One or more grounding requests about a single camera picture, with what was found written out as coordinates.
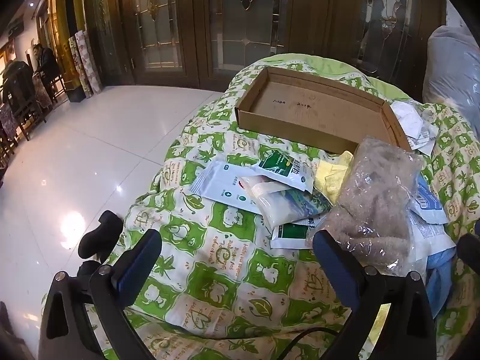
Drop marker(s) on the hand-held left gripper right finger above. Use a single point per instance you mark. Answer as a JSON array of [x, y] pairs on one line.
[[333, 266]]

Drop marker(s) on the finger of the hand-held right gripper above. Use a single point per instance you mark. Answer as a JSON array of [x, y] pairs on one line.
[[470, 249]]

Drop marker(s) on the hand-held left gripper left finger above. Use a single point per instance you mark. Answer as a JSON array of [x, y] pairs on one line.
[[135, 266]]

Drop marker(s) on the large white printed packet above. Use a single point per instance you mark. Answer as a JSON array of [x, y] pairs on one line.
[[431, 236]]

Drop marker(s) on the blue towel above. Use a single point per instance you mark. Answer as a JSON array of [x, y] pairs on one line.
[[438, 281]]

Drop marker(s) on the green and white packet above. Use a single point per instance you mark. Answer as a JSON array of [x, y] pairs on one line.
[[281, 165], [292, 234]]

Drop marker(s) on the white packet with blue label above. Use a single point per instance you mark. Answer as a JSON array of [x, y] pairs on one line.
[[427, 202]]

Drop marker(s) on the brown plush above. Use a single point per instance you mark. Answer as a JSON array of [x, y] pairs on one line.
[[375, 202]]

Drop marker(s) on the yellow towel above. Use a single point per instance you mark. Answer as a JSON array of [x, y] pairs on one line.
[[330, 180]]

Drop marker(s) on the clear zip bag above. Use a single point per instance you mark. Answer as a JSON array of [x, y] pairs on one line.
[[270, 206]]

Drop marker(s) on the white packet with red circle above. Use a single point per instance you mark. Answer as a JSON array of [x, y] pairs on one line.
[[221, 185]]

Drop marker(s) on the shallow cardboard box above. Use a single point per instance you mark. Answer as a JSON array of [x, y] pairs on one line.
[[300, 101]]

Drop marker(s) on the green printed blanket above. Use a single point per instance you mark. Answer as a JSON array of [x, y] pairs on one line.
[[210, 255]]

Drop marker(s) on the pile of wrapped white masks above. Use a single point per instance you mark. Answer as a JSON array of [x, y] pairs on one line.
[[410, 120]]

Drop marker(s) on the large grey plastic bag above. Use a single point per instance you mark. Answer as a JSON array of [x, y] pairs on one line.
[[453, 75]]

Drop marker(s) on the wooden chair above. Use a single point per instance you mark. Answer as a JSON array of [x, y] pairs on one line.
[[30, 120]]

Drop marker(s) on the stack of patterned boxes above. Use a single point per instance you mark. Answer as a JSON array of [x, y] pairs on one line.
[[84, 63]]

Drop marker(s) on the wooden glass door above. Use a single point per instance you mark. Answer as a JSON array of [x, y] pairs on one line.
[[243, 26]]

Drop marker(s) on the wall air conditioner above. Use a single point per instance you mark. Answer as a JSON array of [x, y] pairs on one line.
[[17, 28]]

